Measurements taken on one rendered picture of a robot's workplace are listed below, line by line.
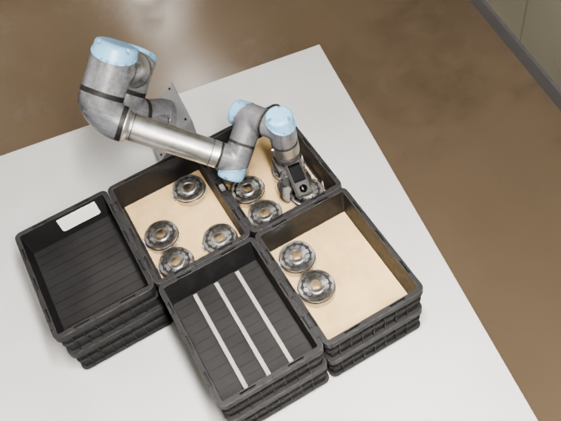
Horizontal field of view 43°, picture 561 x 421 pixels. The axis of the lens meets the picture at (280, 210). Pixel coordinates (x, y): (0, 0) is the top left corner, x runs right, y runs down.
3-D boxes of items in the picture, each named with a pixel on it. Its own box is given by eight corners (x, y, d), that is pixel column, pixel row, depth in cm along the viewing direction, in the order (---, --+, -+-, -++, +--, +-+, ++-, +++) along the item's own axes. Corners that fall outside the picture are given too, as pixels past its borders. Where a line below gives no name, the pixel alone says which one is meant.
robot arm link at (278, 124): (271, 98, 189) (299, 109, 186) (277, 125, 198) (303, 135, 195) (255, 119, 186) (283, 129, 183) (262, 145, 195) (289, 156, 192)
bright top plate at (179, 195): (168, 185, 222) (167, 184, 222) (196, 170, 224) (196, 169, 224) (180, 207, 217) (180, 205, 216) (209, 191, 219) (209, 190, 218)
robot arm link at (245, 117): (218, 134, 194) (251, 147, 190) (231, 94, 193) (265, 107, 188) (232, 137, 201) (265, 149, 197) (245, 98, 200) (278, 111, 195)
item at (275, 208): (287, 218, 209) (287, 217, 209) (257, 234, 207) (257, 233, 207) (271, 195, 215) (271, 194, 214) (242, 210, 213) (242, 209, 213)
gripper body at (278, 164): (296, 160, 212) (291, 134, 202) (308, 180, 207) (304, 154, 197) (273, 169, 211) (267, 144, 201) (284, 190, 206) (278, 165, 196)
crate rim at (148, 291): (16, 239, 212) (12, 235, 210) (108, 193, 217) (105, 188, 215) (58, 345, 190) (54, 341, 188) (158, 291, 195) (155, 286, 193)
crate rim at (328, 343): (254, 239, 201) (252, 234, 199) (344, 190, 206) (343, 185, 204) (326, 351, 179) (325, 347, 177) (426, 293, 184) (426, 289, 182)
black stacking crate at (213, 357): (168, 306, 203) (157, 287, 194) (259, 256, 208) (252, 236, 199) (229, 424, 181) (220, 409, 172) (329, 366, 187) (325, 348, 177)
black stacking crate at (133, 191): (118, 210, 225) (107, 190, 216) (201, 168, 230) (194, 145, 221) (168, 306, 203) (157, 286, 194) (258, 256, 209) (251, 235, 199)
